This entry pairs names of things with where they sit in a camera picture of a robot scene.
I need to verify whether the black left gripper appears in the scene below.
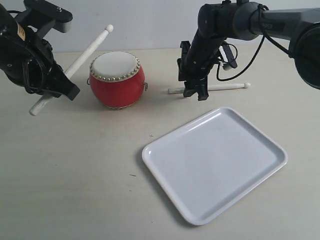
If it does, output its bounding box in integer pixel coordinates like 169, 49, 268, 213
0, 22, 80, 101

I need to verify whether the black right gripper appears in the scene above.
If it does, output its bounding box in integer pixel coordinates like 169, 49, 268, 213
177, 39, 223, 101

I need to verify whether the white drumstick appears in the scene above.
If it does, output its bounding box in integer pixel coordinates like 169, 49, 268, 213
29, 24, 114, 116
167, 82, 251, 95

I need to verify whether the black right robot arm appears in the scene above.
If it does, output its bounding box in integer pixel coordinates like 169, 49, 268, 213
177, 0, 320, 101

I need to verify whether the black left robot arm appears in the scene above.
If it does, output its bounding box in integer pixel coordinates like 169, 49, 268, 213
0, 0, 80, 100

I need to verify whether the small red drum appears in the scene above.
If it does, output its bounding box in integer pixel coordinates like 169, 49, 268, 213
87, 51, 148, 110

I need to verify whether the white plastic tray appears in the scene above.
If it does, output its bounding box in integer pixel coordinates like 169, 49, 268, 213
141, 107, 288, 226

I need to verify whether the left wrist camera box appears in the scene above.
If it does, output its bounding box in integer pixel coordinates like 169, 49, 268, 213
14, 0, 73, 39

